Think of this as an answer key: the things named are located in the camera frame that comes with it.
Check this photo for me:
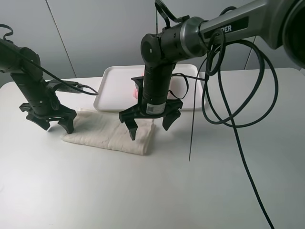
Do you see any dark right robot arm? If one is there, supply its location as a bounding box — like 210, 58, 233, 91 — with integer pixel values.
119, 0, 305, 139

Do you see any white plastic tray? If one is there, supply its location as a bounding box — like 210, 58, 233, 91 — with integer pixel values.
93, 65, 203, 112

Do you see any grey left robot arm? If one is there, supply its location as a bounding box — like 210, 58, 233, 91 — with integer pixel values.
0, 39, 77, 134

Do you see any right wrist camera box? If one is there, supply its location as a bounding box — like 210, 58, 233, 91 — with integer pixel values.
131, 75, 143, 100

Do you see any cream white towel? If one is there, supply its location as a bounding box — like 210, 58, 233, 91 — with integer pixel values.
61, 108, 156, 155

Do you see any pink towel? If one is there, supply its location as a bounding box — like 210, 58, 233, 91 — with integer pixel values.
132, 71, 177, 100

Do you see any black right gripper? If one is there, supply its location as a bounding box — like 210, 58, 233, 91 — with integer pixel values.
119, 63, 183, 141

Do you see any right black cable bundle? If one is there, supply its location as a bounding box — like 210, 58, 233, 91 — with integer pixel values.
154, 0, 279, 229

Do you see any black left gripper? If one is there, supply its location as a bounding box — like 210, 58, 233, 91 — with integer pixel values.
19, 73, 76, 134

